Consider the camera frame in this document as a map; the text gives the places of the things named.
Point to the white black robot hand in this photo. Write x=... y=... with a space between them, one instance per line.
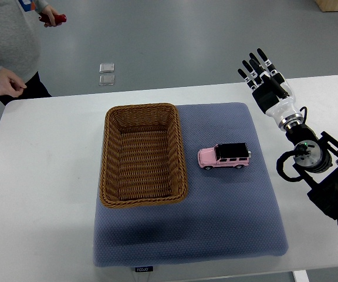
x=271 y=91

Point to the red handheld device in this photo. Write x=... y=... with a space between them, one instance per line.
x=59 y=19

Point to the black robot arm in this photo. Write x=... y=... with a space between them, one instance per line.
x=306 y=160

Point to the pink toy car black roof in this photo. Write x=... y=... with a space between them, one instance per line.
x=236 y=155

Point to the brown wicker basket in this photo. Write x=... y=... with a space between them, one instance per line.
x=143 y=160

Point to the person's left hand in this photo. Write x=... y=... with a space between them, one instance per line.
x=50 y=12

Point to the person's right hand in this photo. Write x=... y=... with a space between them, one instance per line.
x=11 y=84

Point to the wooden box corner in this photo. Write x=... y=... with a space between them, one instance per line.
x=327 y=5

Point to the blue-grey fabric mat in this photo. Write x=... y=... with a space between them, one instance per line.
x=228 y=213

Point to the upper metal floor plate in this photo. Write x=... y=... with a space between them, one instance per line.
x=106 y=68

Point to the person in grey sweater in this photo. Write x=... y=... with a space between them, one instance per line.
x=20 y=46

